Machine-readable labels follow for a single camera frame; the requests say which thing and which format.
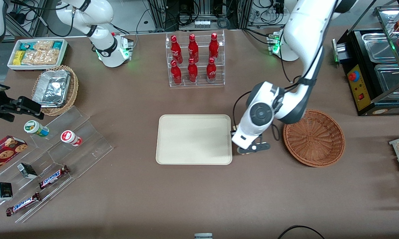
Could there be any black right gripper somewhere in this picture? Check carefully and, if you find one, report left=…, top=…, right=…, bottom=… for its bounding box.
left=0, top=92, right=45, bottom=122

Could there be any light woven wicker basket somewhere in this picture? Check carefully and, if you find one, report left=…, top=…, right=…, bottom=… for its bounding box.
left=32, top=65, right=79, bottom=116

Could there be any brown round wicker basket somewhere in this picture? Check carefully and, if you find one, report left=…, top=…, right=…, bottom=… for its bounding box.
left=283, top=109, right=346, bottom=167

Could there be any cream rectangular tray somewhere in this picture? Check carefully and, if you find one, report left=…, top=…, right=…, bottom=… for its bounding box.
left=156, top=115, right=233, bottom=165

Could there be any green label yogurt cup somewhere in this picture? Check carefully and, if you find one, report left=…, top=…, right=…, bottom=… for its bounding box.
left=24, top=120, right=49, bottom=137

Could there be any silver foil container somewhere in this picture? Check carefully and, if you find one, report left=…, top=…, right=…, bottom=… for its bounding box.
left=32, top=70, right=71, bottom=108

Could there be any red label yogurt cup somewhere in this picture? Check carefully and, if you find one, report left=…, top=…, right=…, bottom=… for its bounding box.
left=61, top=130, right=83, bottom=147

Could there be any red plaid cookie box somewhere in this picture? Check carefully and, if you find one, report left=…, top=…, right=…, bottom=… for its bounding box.
left=0, top=135, right=28, bottom=177

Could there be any clear cracker bag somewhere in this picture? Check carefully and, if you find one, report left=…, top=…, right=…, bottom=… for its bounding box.
left=33, top=40, right=54, bottom=51
left=22, top=49, right=60, bottom=65

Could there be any yellow snack pack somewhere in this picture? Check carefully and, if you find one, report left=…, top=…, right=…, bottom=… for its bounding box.
left=13, top=50, right=26, bottom=66

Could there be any small black box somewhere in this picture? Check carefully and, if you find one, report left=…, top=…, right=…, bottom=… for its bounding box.
left=17, top=163, right=38, bottom=180
left=0, top=182, right=13, bottom=201

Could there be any clear acrylic stepped shelf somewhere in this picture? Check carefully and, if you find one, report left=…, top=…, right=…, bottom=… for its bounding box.
left=0, top=106, right=114, bottom=223

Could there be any white rectangular snack bin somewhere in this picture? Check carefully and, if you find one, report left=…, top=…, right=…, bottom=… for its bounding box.
left=7, top=39, right=68, bottom=71

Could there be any brown snickers bar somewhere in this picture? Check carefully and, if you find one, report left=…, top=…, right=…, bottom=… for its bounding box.
left=6, top=193, right=41, bottom=217
left=39, top=165, right=70, bottom=190

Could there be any clear acrylic bottle rack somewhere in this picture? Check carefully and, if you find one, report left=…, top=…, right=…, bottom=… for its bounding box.
left=166, top=30, right=226, bottom=88

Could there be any red cola bottle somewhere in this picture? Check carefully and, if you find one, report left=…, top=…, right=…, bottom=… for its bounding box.
left=209, top=33, right=220, bottom=60
left=187, top=58, right=198, bottom=83
left=188, top=34, right=199, bottom=63
left=206, top=57, right=217, bottom=83
left=170, top=60, right=182, bottom=85
left=170, top=35, right=182, bottom=63

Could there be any black food warmer machine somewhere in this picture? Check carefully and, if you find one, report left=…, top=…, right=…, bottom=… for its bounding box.
left=332, top=5, right=399, bottom=117

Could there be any steel warmer pan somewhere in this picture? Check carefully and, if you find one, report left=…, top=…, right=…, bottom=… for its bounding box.
left=362, top=33, right=398, bottom=63
left=374, top=63, right=399, bottom=92

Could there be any black cable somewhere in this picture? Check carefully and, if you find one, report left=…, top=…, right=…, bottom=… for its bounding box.
left=278, top=225, right=325, bottom=239

